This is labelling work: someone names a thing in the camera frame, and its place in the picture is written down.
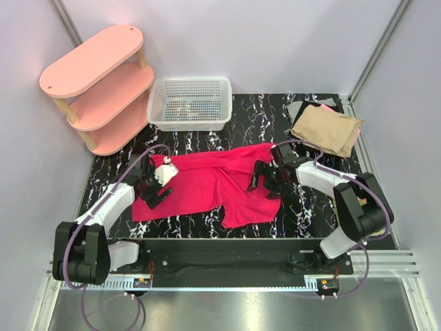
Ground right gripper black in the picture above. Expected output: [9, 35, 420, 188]
[247, 161, 287, 200]

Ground red t shirt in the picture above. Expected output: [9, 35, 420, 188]
[132, 143, 280, 228]

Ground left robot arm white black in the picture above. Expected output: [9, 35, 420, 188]
[52, 156, 178, 289]

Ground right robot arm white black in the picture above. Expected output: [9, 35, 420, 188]
[247, 142, 394, 274]

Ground grey folded cloth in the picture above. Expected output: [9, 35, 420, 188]
[287, 98, 338, 123]

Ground folded beige t shirt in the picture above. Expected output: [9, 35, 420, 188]
[291, 106, 365, 158]

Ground pink folded cloth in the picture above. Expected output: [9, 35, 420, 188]
[320, 104, 361, 143]

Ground green treehouse book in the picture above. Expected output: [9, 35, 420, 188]
[358, 197, 367, 206]

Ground white perforated plastic basket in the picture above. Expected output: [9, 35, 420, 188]
[147, 77, 232, 132]

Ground pink three-tier shelf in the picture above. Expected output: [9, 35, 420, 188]
[39, 25, 154, 156]

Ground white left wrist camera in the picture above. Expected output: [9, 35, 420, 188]
[154, 163, 179, 187]

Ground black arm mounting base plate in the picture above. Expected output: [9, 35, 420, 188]
[109, 241, 355, 275]

